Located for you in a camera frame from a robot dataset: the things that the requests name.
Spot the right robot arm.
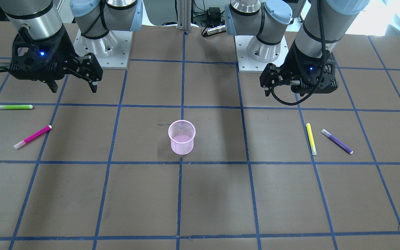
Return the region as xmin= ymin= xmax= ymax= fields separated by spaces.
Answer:
xmin=0 ymin=0 xmax=143 ymax=93

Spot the purple marker pen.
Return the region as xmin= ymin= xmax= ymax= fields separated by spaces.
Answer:
xmin=321 ymin=129 xmax=353 ymax=155

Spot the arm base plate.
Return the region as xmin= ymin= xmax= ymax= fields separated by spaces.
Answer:
xmin=234 ymin=35 xmax=289 ymax=73
xmin=74 ymin=30 xmax=133 ymax=69

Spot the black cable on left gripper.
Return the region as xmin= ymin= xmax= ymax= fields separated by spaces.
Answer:
xmin=271 ymin=0 xmax=329 ymax=106

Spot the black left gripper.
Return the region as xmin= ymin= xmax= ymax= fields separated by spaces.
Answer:
xmin=260 ymin=44 xmax=338 ymax=97

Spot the yellow marker pen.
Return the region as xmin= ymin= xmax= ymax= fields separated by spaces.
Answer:
xmin=305 ymin=123 xmax=317 ymax=156

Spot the pink mesh cup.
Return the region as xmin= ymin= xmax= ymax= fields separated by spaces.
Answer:
xmin=168 ymin=120 xmax=196 ymax=155

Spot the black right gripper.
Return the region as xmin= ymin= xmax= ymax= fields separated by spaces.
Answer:
xmin=0 ymin=25 xmax=103 ymax=93

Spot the green marker pen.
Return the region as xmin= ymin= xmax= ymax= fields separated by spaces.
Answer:
xmin=0 ymin=105 xmax=33 ymax=110

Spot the pink marker pen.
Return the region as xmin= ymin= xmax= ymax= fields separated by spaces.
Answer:
xmin=13 ymin=125 xmax=52 ymax=149

